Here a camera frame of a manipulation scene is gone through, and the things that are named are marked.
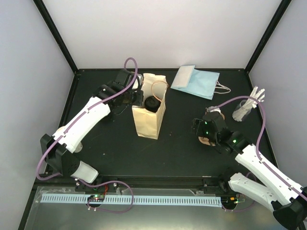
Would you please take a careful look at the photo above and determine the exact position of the small circuit board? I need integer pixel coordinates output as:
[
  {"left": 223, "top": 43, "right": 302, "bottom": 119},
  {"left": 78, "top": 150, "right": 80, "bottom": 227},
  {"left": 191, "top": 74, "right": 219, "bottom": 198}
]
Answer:
[
  {"left": 221, "top": 195, "right": 246, "bottom": 204},
  {"left": 87, "top": 195, "right": 105, "bottom": 202}
]

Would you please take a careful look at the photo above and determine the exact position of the brown paper bag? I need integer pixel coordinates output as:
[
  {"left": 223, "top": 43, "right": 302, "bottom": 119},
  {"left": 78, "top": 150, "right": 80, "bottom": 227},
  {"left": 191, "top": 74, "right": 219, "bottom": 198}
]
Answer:
[{"left": 132, "top": 73, "right": 168, "bottom": 139}]

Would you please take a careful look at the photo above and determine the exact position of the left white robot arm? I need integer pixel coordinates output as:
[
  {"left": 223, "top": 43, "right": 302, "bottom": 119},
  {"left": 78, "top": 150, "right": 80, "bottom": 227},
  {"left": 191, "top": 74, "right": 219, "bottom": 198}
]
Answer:
[{"left": 36, "top": 69, "right": 144, "bottom": 191}]

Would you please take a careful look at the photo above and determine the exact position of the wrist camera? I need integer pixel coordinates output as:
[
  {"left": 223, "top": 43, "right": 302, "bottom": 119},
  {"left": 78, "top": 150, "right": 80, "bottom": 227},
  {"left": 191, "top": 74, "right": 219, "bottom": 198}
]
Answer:
[
  {"left": 132, "top": 74, "right": 143, "bottom": 90},
  {"left": 206, "top": 106, "right": 221, "bottom": 114}
]

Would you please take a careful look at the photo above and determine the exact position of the right black frame post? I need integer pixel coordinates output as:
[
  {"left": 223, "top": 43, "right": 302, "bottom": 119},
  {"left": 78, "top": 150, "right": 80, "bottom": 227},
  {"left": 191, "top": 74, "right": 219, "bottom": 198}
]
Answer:
[{"left": 245, "top": 0, "right": 292, "bottom": 74}]

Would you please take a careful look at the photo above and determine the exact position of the light blue cable duct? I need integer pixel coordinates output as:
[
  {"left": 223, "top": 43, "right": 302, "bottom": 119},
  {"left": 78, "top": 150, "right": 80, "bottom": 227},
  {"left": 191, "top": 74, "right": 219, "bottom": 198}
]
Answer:
[{"left": 40, "top": 194, "right": 222, "bottom": 207}]

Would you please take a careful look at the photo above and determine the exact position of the left black frame post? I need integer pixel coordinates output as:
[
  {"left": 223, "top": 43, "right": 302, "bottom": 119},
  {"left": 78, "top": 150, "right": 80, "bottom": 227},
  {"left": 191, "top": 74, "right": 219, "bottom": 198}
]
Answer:
[{"left": 33, "top": 0, "right": 78, "bottom": 73}]

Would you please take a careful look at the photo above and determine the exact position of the paper cup stack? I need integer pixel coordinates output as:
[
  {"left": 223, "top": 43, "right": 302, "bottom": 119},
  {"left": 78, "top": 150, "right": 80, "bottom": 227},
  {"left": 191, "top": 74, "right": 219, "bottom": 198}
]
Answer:
[{"left": 55, "top": 126, "right": 83, "bottom": 153}]

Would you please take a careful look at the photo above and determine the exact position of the left small circuit board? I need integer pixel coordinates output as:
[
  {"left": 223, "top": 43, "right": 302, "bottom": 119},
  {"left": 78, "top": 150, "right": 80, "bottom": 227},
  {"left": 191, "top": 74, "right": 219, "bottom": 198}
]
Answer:
[{"left": 87, "top": 195, "right": 105, "bottom": 202}]

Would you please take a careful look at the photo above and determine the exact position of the black frame post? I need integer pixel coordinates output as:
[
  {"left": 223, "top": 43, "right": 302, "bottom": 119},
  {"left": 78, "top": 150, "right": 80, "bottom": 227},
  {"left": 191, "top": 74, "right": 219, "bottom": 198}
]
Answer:
[
  {"left": 33, "top": 0, "right": 78, "bottom": 73},
  {"left": 245, "top": 0, "right": 292, "bottom": 74}
]

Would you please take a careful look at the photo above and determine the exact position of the right small circuit board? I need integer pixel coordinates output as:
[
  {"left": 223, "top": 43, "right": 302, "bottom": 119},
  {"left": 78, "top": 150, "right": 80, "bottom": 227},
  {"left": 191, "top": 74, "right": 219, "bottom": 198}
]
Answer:
[{"left": 221, "top": 195, "right": 246, "bottom": 204}]

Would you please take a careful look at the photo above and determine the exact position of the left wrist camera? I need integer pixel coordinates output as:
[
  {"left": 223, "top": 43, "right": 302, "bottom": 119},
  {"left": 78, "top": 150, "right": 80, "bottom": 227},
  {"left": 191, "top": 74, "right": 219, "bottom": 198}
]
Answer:
[{"left": 132, "top": 74, "right": 143, "bottom": 90}]

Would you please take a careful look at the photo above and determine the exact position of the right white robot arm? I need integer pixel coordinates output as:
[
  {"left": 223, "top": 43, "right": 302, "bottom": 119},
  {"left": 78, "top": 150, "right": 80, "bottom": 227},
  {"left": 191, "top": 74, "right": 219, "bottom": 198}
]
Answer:
[{"left": 191, "top": 111, "right": 307, "bottom": 230}]

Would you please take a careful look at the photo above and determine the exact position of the black mounting rail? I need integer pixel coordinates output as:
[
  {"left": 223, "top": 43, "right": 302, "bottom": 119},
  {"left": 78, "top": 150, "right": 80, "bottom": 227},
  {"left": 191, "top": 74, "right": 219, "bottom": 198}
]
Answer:
[{"left": 33, "top": 176, "right": 226, "bottom": 194}]

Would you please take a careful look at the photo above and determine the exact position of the blue paper bag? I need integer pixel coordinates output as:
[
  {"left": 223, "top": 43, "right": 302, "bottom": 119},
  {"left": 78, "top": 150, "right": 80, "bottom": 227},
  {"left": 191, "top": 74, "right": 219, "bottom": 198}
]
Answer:
[{"left": 171, "top": 66, "right": 231, "bottom": 100}]

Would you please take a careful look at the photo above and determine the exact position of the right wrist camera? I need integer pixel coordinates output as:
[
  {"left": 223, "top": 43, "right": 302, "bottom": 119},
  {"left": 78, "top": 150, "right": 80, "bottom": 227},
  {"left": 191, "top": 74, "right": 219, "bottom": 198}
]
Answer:
[{"left": 206, "top": 106, "right": 221, "bottom": 114}]

